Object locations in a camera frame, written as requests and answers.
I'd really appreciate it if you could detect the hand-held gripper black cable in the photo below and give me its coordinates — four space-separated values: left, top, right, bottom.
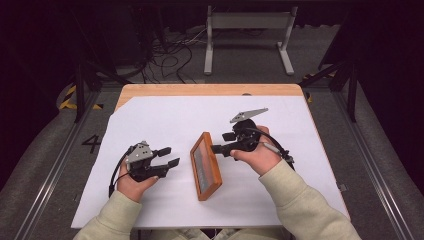
245 126 297 171
108 146 135 199

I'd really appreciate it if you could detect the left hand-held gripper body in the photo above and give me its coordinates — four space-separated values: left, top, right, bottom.
123 140 171 184

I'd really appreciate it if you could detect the aluminium floor rail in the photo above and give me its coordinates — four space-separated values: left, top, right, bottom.
12 89 102 240
332 91 417 240

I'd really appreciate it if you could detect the tangle of black floor cables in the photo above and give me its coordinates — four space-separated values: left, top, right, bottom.
141 27 215 85

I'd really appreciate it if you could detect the white table sheet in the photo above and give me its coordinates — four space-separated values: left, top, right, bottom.
70 95 351 230

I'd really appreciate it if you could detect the left hand-held gripper black cable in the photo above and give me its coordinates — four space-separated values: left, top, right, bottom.
108 146 135 199

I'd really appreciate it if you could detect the right hand-held gripper black cable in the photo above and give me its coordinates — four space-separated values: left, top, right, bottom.
245 126 297 171

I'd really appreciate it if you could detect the black metal stand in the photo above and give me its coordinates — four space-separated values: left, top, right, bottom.
71 6 132 124
297 59 360 124

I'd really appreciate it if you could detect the person's left hand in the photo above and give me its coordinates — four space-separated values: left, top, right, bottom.
116 161 160 204

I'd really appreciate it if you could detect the grey metal stand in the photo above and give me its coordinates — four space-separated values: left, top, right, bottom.
203 4 299 77

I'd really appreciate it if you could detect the person's right hand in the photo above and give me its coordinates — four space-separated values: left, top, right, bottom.
229 124 283 177

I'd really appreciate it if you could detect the orange board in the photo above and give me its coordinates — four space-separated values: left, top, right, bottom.
189 131 224 202

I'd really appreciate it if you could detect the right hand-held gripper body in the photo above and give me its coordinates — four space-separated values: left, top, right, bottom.
219 107 270 159

